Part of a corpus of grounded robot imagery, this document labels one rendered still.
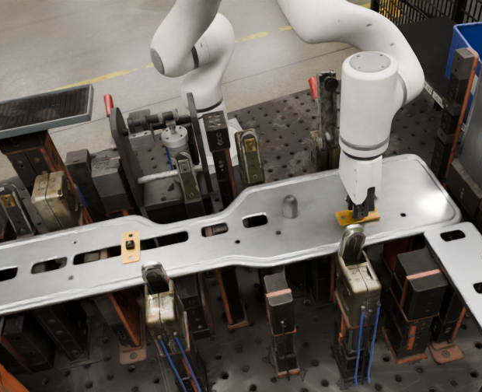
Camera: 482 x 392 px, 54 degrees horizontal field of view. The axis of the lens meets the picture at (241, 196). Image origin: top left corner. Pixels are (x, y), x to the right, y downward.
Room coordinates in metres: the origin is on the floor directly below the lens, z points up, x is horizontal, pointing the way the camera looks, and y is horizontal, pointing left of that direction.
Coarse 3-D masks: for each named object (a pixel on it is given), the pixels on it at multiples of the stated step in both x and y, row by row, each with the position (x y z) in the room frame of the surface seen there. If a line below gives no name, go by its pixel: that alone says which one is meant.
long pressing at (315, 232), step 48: (240, 192) 0.76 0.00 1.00; (288, 192) 0.74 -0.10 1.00; (336, 192) 0.71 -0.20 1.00; (384, 192) 0.69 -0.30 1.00; (432, 192) 0.67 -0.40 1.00; (48, 240) 0.71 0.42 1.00; (96, 240) 0.69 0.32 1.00; (192, 240) 0.64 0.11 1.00; (240, 240) 0.62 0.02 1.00; (288, 240) 0.60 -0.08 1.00; (336, 240) 0.58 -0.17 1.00; (384, 240) 0.57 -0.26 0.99; (0, 288) 0.60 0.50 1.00; (48, 288) 0.58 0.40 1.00; (96, 288) 0.57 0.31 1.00
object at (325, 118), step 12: (324, 72) 0.85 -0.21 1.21; (324, 84) 0.81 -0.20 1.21; (336, 84) 0.81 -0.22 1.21; (324, 96) 0.84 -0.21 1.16; (336, 96) 0.83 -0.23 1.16; (324, 108) 0.83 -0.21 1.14; (336, 108) 0.82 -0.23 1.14; (324, 120) 0.82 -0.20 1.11; (336, 120) 0.82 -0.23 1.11; (324, 132) 0.81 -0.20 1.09; (336, 132) 0.82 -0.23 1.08; (324, 144) 0.81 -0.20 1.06; (336, 144) 0.81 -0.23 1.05
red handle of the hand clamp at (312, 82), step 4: (308, 80) 0.94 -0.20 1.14; (312, 80) 0.93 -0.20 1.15; (312, 84) 0.93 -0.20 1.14; (312, 88) 0.92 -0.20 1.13; (316, 88) 0.92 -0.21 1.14; (312, 92) 0.91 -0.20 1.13; (316, 92) 0.91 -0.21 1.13; (316, 96) 0.90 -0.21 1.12; (316, 100) 0.89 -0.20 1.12; (316, 104) 0.89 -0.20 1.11; (316, 108) 0.89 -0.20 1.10; (328, 128) 0.84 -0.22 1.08; (328, 132) 0.83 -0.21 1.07; (328, 136) 0.82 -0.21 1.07; (332, 136) 0.82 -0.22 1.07; (328, 140) 0.81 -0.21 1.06
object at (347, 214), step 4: (376, 208) 0.64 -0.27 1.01; (336, 212) 0.65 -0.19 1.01; (340, 212) 0.65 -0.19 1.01; (344, 212) 0.64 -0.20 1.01; (348, 212) 0.64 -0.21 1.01; (368, 212) 0.63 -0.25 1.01; (376, 212) 0.63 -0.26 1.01; (336, 216) 0.64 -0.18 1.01; (340, 216) 0.64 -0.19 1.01; (344, 216) 0.63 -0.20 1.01; (348, 216) 0.63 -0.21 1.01; (368, 216) 0.62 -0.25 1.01; (372, 216) 0.62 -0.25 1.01; (376, 216) 0.62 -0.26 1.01; (340, 220) 0.63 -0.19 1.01; (344, 220) 0.62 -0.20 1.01; (348, 220) 0.62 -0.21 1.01; (352, 220) 0.62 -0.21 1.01; (356, 220) 0.62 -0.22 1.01; (360, 220) 0.62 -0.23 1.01; (364, 220) 0.61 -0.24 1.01; (340, 224) 0.62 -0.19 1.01; (344, 224) 0.61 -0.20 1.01; (348, 224) 0.61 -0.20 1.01
